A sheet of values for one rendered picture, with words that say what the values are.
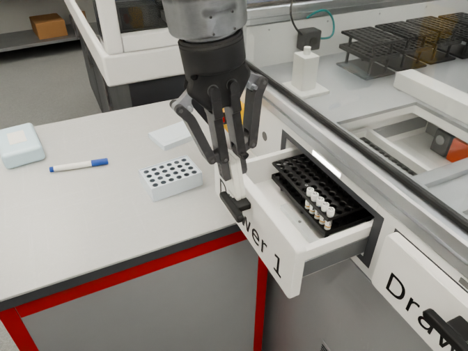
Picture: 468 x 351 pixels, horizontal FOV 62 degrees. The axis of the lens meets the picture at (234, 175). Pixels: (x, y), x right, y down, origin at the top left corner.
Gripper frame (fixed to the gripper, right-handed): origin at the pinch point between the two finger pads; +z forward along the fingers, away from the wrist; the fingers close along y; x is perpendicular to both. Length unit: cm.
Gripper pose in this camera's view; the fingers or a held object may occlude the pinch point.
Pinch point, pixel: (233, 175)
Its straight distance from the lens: 55.7
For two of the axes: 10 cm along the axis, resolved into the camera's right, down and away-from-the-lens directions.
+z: 1.4, 8.0, 5.8
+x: -4.4, -4.8, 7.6
